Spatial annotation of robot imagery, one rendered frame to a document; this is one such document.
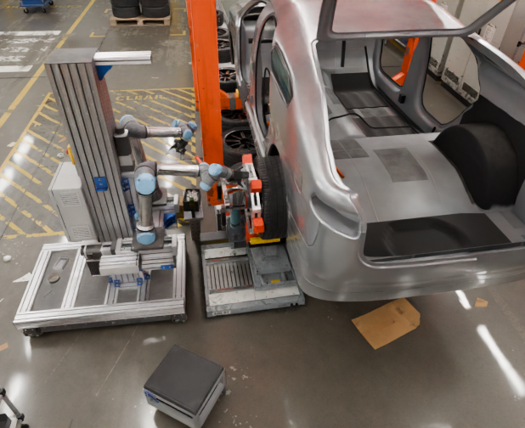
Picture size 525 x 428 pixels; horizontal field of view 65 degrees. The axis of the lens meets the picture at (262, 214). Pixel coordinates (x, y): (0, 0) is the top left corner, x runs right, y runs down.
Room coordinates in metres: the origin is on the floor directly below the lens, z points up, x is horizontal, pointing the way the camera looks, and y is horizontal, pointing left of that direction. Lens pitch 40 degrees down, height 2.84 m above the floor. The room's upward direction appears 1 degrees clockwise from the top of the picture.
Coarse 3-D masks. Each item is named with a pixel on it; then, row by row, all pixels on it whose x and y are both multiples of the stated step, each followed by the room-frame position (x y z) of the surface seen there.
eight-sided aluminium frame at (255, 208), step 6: (252, 168) 2.62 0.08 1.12; (252, 174) 2.57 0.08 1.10; (252, 198) 2.38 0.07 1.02; (258, 198) 2.38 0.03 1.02; (252, 204) 2.34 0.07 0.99; (258, 204) 2.35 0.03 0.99; (246, 210) 2.70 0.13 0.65; (252, 210) 2.31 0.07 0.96; (258, 210) 2.32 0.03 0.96; (246, 216) 2.65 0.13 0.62; (252, 216) 2.31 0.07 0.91; (258, 216) 2.32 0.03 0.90; (246, 222) 2.61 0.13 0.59; (252, 228) 2.31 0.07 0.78
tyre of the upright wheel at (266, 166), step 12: (264, 156) 2.75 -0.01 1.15; (276, 156) 2.73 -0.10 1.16; (264, 168) 2.54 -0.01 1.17; (276, 168) 2.55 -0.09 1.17; (264, 180) 2.44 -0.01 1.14; (276, 180) 2.45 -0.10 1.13; (264, 192) 2.37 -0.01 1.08; (276, 192) 2.39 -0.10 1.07; (264, 204) 2.32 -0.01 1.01; (276, 204) 2.33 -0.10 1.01; (264, 216) 2.29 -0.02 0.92; (276, 216) 2.30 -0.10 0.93; (264, 228) 2.29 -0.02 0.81; (276, 228) 2.30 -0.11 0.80
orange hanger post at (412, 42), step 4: (432, 0) 5.34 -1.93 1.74; (436, 0) 5.34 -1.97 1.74; (408, 40) 5.46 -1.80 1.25; (412, 40) 5.36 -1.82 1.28; (416, 40) 5.32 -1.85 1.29; (408, 44) 5.44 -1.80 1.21; (412, 44) 5.34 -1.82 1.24; (416, 44) 5.32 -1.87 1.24; (408, 48) 5.41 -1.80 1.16; (412, 48) 5.32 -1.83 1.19; (408, 52) 5.39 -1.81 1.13; (412, 52) 5.32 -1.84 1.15; (404, 56) 5.45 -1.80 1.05; (408, 56) 5.37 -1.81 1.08; (404, 60) 5.43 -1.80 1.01; (408, 60) 5.34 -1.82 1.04; (404, 64) 5.41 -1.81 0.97; (408, 64) 5.32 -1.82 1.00; (404, 68) 5.38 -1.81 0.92; (408, 68) 5.32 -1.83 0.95; (404, 72) 5.36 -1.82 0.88; (404, 76) 5.33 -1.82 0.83; (404, 80) 5.32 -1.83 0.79
